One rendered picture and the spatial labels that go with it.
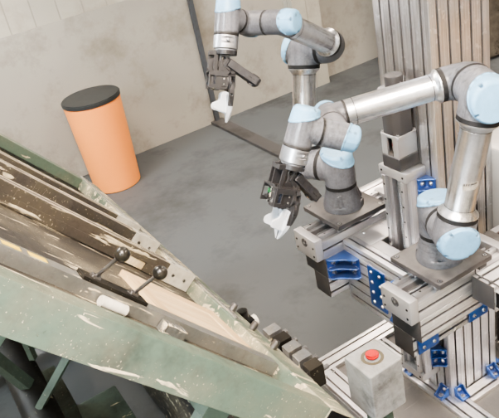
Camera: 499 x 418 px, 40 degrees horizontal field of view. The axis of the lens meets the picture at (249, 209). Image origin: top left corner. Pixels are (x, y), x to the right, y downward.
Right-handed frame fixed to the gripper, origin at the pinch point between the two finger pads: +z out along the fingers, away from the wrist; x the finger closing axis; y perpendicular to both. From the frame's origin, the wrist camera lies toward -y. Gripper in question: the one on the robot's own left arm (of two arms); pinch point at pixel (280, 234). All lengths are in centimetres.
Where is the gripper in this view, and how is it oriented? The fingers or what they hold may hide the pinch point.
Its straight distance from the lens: 184.9
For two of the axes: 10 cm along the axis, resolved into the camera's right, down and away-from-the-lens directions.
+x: 4.9, 3.4, -8.0
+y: -8.4, -0.6, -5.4
